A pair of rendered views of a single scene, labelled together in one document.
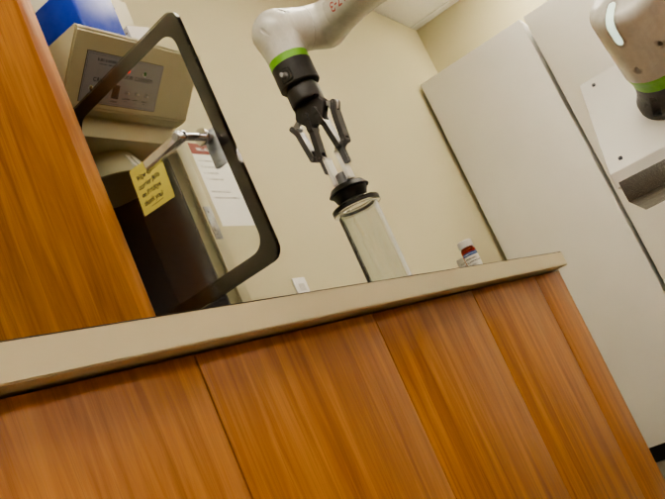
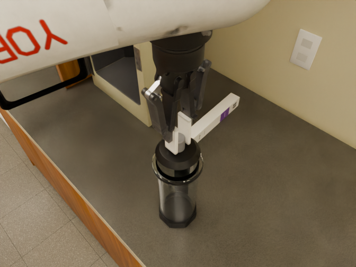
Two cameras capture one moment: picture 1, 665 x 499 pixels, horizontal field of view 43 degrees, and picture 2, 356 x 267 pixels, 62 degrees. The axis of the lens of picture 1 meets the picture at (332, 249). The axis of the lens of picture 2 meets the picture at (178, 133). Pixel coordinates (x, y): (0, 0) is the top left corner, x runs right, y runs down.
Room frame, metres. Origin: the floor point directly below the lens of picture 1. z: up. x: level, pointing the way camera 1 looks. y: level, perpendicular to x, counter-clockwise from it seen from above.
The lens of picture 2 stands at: (1.86, -0.44, 1.67)
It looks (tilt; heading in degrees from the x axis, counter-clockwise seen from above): 48 degrees down; 107
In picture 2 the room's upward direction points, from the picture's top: straight up
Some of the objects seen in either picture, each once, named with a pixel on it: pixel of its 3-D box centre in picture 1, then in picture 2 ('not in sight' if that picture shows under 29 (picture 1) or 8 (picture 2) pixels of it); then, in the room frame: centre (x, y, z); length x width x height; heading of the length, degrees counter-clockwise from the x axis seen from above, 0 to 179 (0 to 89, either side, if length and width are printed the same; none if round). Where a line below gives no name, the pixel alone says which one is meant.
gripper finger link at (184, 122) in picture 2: (332, 172); (184, 128); (1.76, -0.07, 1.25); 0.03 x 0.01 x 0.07; 151
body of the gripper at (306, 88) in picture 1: (310, 106); (178, 63); (1.75, -0.08, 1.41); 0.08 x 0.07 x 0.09; 61
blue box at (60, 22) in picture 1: (79, 27); not in sight; (1.33, 0.24, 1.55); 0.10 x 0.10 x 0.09; 62
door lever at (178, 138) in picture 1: (174, 149); not in sight; (1.13, 0.15, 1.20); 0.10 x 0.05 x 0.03; 54
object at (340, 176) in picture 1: (346, 186); (177, 148); (1.75, -0.08, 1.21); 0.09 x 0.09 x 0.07
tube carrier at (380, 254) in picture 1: (375, 248); (177, 187); (1.75, -0.08, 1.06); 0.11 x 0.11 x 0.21
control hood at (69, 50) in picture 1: (132, 80); not in sight; (1.40, 0.20, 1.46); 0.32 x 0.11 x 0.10; 152
